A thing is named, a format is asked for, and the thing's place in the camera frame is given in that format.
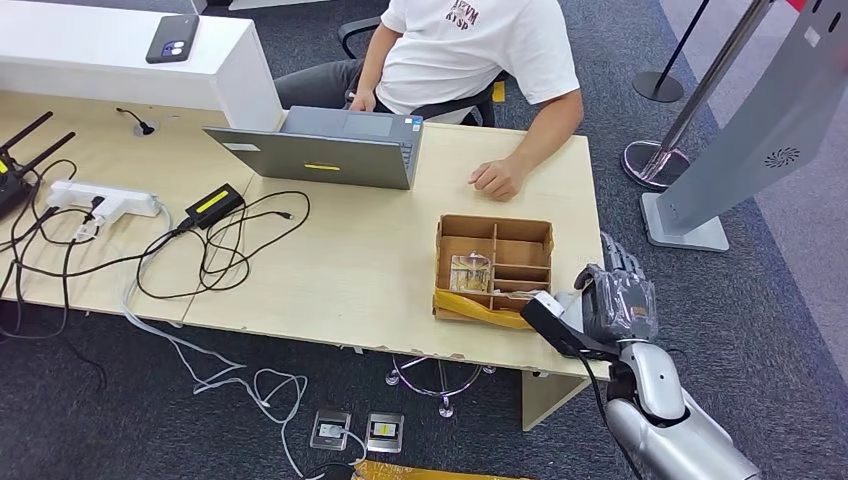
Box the black white wrist camera box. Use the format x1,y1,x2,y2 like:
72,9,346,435
520,291,621,363

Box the brown divided cardboard box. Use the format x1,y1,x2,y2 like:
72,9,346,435
433,213,555,331

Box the steel floor socket white plug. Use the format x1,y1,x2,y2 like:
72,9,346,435
309,408,353,453

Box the black hanging power cords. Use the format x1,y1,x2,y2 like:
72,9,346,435
0,158,104,342

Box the desk grommet with black cable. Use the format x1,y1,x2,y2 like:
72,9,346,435
115,107,159,138

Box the beige desk side panel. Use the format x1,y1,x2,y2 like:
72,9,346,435
521,370,593,433

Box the black adapter yellow label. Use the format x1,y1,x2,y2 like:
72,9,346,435
184,183,246,231

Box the white raised counter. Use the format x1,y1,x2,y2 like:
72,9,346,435
0,0,285,132

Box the grey open laptop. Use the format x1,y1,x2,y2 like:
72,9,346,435
202,105,425,191

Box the black smartphone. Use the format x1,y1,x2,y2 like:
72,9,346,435
145,13,201,66

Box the chrome stool base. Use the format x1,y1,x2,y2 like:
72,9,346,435
384,354,497,420

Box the black adapter mains cord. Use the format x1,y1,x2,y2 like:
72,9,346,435
0,218,197,286

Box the looped thin black cable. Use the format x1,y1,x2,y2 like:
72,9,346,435
135,190,312,301

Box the person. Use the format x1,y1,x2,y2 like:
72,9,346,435
273,0,586,203

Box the black router with antennas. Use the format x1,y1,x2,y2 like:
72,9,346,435
0,111,77,221

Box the black office chair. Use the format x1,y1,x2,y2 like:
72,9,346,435
337,15,511,128

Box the white power strip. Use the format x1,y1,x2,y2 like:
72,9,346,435
46,180,162,227

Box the grey kiosk stand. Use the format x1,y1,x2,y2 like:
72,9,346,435
639,0,848,254

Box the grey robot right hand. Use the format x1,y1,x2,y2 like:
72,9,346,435
573,231,659,346

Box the clear-wrapped key card stack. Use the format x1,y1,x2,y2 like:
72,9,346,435
449,251,495,295

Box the black stanchion post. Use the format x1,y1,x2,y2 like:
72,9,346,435
631,0,710,104

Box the yellow taped floor package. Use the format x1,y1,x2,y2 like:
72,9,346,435
354,461,531,480

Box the chrome stanchion post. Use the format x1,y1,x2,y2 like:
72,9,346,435
620,0,773,193

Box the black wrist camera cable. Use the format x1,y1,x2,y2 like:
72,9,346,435
576,354,645,480

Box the steel floor socket yellow label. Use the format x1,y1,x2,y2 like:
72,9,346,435
364,411,405,455

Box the white cable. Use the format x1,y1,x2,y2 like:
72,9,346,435
120,203,368,480

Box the person's left hand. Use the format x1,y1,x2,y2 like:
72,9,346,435
468,157,529,203

